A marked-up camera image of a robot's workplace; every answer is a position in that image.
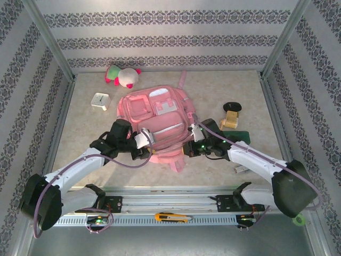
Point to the dark green pencil case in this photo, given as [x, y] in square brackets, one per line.
[241, 136]

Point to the pink backpack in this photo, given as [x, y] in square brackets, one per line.
[160, 125]

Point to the wooden toy with black wheel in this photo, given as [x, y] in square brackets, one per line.
[231, 118]

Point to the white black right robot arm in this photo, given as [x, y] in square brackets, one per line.
[253, 160]

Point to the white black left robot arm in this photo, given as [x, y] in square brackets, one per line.
[74, 168]

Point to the small silver tube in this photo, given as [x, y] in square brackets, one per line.
[239, 169]

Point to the white square alarm clock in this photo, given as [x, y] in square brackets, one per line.
[100, 101]

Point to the yellow utility knife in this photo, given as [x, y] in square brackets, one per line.
[165, 216]

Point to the white green pink plush toy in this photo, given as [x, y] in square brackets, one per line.
[128, 77]

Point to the small circuit board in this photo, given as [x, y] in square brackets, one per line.
[97, 220]
[246, 219]

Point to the green tape roll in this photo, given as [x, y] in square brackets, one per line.
[299, 222]

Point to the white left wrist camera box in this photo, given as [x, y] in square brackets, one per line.
[144, 138]

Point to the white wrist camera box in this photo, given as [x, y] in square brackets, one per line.
[144, 138]
[197, 133]

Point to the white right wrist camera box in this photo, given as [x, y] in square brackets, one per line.
[197, 133]

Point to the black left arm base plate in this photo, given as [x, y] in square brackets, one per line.
[114, 204]

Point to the aluminium mounting rail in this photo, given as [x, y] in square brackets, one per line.
[165, 202]

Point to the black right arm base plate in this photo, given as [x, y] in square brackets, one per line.
[223, 204]

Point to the aluminium side rail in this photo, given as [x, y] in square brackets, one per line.
[60, 120]
[275, 120]

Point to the aluminium frame post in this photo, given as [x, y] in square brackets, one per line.
[287, 34]
[48, 37]

